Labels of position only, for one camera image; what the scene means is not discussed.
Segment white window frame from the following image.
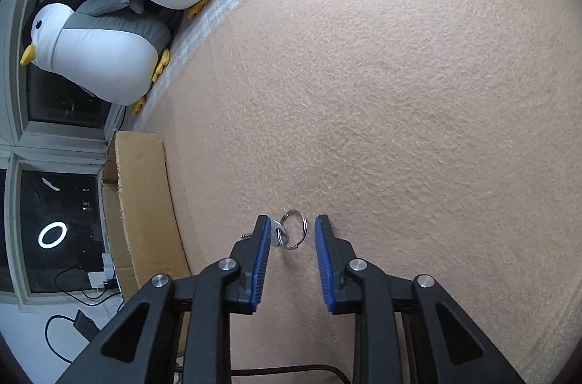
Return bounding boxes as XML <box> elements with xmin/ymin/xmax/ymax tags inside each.
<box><xmin>0</xmin><ymin>0</ymin><xmax>274</xmax><ymax>307</ymax></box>

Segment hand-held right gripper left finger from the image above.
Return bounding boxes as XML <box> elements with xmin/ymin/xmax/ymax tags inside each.
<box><xmin>55</xmin><ymin>214</ymin><xmax>274</xmax><ymax>384</ymax></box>

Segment beige felt mat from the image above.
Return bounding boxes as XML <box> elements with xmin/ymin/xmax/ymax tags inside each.
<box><xmin>136</xmin><ymin>0</ymin><xmax>582</xmax><ymax>384</ymax></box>

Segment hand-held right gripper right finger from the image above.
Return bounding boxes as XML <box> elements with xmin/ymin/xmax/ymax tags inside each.
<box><xmin>315</xmin><ymin>214</ymin><xmax>528</xmax><ymax>384</ymax></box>

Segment checked grey cloth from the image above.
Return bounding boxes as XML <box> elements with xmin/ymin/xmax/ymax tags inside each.
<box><xmin>145</xmin><ymin>0</ymin><xmax>378</xmax><ymax>112</ymax></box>

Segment keys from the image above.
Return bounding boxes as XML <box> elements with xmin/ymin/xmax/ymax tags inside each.
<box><xmin>241</xmin><ymin>209</ymin><xmax>308</xmax><ymax>251</ymax></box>

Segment thick black power cable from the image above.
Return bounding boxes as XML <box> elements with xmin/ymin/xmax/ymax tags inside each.
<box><xmin>175</xmin><ymin>363</ymin><xmax>353</xmax><ymax>384</ymax></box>

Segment large penguin plush toy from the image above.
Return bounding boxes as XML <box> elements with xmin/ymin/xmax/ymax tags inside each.
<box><xmin>19</xmin><ymin>0</ymin><xmax>172</xmax><ymax>116</ymax></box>

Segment cardboard box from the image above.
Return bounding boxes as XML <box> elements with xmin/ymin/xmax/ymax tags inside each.
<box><xmin>101</xmin><ymin>131</ymin><xmax>194</xmax><ymax>303</ymax></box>

